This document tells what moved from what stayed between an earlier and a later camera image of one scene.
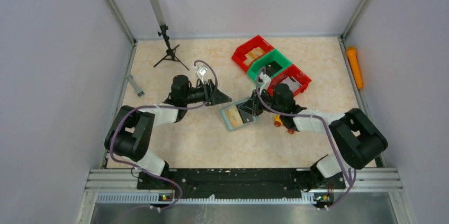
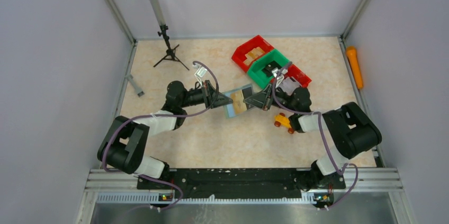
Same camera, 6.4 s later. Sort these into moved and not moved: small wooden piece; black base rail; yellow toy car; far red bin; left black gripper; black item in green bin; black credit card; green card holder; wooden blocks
Moved: black credit card; small wooden piece; green card holder
Not moved: left black gripper; wooden blocks; yellow toy car; black item in green bin; black base rail; far red bin
